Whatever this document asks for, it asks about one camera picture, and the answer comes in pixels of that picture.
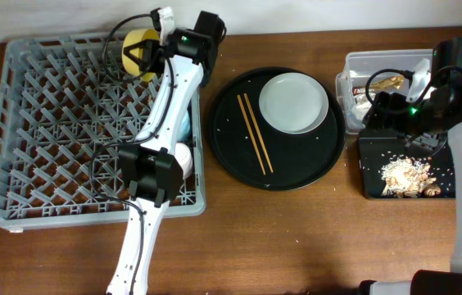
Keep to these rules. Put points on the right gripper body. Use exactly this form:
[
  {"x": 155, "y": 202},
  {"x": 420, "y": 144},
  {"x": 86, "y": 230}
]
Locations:
[{"x": 396, "y": 115}]

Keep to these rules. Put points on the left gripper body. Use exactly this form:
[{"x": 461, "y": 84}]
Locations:
[{"x": 156, "y": 58}]

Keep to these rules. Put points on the yellow bowl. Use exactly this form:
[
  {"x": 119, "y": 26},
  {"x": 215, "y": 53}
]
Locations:
[{"x": 137, "y": 35}]

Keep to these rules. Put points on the gold snack wrapper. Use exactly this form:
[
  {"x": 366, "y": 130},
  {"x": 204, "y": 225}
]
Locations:
[{"x": 394, "y": 82}]

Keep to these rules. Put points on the white tissue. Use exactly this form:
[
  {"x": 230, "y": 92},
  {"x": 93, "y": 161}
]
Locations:
[{"x": 359, "y": 109}]

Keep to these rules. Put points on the food scraps pile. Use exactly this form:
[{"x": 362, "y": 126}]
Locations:
[{"x": 408, "y": 178}]

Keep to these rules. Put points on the blue plastic cup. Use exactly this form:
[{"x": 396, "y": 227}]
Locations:
[{"x": 185, "y": 130}]

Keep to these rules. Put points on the wooden chopstick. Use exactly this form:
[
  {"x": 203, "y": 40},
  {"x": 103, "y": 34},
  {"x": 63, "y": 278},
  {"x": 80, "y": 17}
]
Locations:
[
  {"x": 245, "y": 117},
  {"x": 259, "y": 135}
]

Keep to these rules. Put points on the grey round plate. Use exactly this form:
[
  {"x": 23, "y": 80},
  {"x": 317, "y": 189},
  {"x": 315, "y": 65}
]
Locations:
[{"x": 293, "y": 103}]

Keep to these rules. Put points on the pink plastic cup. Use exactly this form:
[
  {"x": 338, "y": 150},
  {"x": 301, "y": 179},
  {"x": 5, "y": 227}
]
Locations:
[{"x": 184, "y": 157}]

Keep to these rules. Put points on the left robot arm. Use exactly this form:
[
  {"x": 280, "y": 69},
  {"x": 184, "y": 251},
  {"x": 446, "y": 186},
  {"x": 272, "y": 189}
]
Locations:
[{"x": 185, "y": 59}]

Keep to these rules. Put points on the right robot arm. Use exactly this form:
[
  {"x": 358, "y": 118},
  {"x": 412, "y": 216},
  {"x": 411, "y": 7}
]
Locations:
[{"x": 436, "y": 109}]

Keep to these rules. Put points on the grey dishwasher rack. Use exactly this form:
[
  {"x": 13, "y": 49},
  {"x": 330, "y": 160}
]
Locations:
[{"x": 58, "y": 105}]

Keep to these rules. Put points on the clear plastic bin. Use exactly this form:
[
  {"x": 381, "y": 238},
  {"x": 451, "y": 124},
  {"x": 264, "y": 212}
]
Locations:
[{"x": 359, "y": 66}]

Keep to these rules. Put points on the black rectangular tray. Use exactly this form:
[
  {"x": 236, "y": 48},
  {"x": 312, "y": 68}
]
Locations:
[{"x": 378, "y": 147}]

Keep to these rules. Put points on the round black tray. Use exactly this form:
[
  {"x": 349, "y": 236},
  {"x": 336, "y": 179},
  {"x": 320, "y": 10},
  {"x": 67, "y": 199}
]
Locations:
[{"x": 297, "y": 159}]

